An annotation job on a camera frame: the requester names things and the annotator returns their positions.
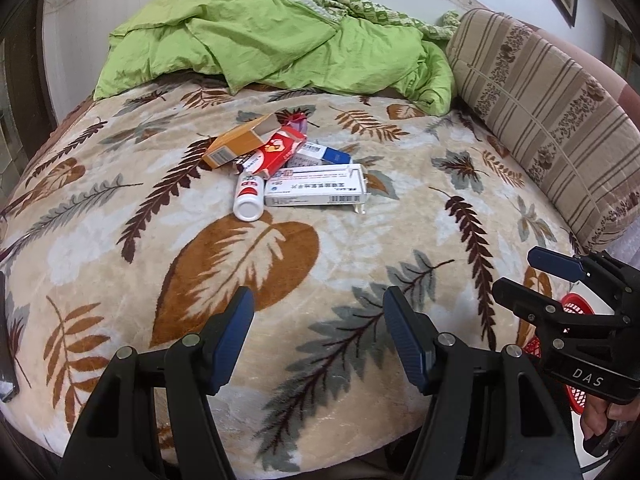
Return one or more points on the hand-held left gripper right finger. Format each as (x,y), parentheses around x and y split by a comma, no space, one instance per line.
(407,345)

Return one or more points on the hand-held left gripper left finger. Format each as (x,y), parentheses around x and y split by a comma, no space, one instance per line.
(232,340)

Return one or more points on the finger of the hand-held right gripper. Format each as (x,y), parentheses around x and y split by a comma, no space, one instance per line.
(525,300)
(555,262)

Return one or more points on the red plastic mesh basket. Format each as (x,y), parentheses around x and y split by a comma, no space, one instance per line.
(576,304)

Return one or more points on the blue and white carton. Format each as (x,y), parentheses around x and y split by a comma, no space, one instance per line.
(320,152)

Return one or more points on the person's right hand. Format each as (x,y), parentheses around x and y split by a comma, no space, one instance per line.
(592,420)

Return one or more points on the leaf-print blanket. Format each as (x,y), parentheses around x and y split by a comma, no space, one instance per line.
(350,260)

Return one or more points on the white plastic bottle red label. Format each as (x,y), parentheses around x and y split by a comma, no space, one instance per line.
(248,197)

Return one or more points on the striped beige cushion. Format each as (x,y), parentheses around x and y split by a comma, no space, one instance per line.
(540,110)

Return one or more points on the large white medicine box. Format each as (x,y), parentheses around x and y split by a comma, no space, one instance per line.
(310,187)

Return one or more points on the red and white carton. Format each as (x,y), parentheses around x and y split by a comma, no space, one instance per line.
(272,152)

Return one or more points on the orange cardboard box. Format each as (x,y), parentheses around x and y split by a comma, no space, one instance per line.
(235,147)

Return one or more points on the pink padded headboard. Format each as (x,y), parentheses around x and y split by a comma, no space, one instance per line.
(595,67)

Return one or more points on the black smartphone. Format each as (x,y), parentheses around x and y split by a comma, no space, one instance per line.
(7,360)

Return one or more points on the green quilt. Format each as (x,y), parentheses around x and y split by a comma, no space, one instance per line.
(250,45)

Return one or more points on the wooden door with patterned glass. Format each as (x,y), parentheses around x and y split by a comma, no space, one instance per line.
(25,85)

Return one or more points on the brown wooden door frame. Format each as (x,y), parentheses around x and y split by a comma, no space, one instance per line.
(620,45)

